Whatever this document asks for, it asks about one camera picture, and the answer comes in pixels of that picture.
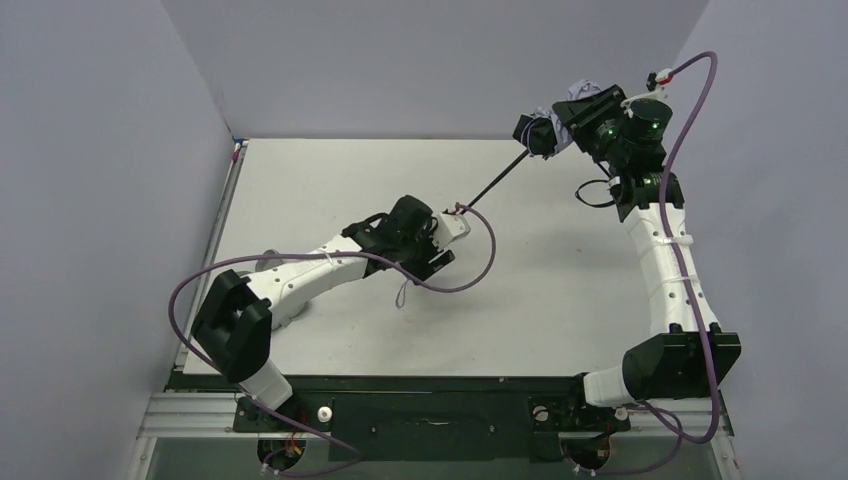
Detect black and lilac folding umbrella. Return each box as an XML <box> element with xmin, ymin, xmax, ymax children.
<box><xmin>394</xmin><ymin>79</ymin><xmax>604</xmax><ymax>310</ymax></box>

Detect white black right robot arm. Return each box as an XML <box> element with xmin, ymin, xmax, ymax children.
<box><xmin>553</xmin><ymin>86</ymin><xmax>741</xmax><ymax>407</ymax></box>

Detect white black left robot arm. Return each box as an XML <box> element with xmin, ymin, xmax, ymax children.
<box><xmin>191</xmin><ymin>195</ymin><xmax>470</xmax><ymax>410</ymax></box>

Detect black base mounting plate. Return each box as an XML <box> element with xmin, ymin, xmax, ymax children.
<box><xmin>231</xmin><ymin>394</ymin><xmax>632</xmax><ymax>464</ymax></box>

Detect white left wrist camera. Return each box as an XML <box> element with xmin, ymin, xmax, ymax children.
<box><xmin>433</xmin><ymin>212</ymin><xmax>471</xmax><ymax>248</ymax></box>

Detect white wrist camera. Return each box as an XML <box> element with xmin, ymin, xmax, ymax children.
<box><xmin>646</xmin><ymin>68</ymin><xmax>674</xmax><ymax>92</ymax></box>
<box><xmin>433</xmin><ymin>212</ymin><xmax>471</xmax><ymax>248</ymax></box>

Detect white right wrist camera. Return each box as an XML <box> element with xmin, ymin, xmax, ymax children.
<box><xmin>646</xmin><ymin>68</ymin><xmax>674</xmax><ymax>92</ymax></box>

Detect aluminium front frame rail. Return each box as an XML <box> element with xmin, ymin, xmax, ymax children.
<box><xmin>137</xmin><ymin>390</ymin><xmax>735</xmax><ymax>440</ymax></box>

